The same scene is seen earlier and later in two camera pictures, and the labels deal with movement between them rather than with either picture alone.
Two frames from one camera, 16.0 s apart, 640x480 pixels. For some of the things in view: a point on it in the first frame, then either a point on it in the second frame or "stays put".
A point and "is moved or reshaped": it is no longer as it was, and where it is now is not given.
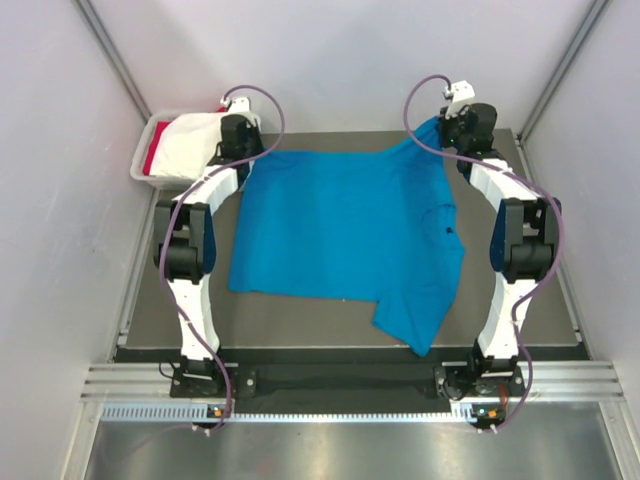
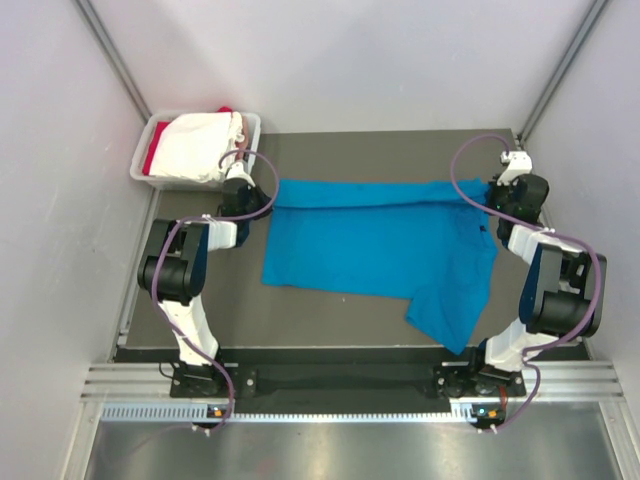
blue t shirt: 377,228 is moved or reshaped
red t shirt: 159,129 stays put
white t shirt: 186,145 stays put
